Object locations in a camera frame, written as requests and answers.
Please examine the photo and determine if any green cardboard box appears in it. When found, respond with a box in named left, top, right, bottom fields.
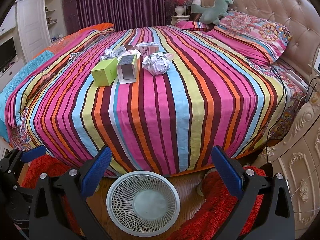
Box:
left=91, top=57, right=118, bottom=87

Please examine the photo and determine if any white grey carton box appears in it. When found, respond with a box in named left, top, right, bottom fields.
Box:
left=117, top=49, right=141, bottom=84

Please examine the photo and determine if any small barcode box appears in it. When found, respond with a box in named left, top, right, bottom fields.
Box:
left=114, top=45, right=127, bottom=58

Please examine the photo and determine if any large white paper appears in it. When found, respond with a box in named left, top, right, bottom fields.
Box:
left=142, top=53, right=174, bottom=76

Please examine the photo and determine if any pink white toilet cover packet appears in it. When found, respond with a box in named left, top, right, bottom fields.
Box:
left=135, top=42, right=159, bottom=56

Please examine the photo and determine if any small white paper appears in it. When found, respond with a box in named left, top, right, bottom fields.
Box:
left=100, top=49, right=116, bottom=61

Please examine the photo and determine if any red fluffy left slipper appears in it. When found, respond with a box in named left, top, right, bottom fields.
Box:
left=21, top=154, right=82, bottom=235

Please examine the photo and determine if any red fluffy slipper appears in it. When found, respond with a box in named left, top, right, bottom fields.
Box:
left=21, top=154, right=82, bottom=235
left=167, top=166, right=267, bottom=240

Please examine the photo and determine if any red fluffy right slipper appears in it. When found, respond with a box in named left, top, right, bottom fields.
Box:
left=167, top=166, right=267, bottom=240

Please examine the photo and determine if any cream carved nightstand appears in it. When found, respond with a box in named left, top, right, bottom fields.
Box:
left=253, top=75, right=319, bottom=239

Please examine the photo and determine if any white mesh waste basket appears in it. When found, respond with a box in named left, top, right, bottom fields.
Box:
left=106, top=171, right=181, bottom=237

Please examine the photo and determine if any striped colourful bed cover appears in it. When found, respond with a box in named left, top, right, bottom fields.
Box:
left=1, top=24, right=304, bottom=176

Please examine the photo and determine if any white wardrobe cabinet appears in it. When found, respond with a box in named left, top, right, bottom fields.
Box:
left=16, top=0, right=67, bottom=62

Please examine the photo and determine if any floral pink pillow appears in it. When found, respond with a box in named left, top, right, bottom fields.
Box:
left=208, top=9, right=292, bottom=66

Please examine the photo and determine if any purple curtain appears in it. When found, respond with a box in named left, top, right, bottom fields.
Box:
left=62, top=0, right=174, bottom=34

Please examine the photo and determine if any green plush dinosaur toy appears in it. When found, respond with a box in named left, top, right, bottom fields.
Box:
left=191, top=0, right=233, bottom=25

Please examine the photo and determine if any tufted beige headboard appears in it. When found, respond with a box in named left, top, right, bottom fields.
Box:
left=201, top=0, right=319, bottom=78

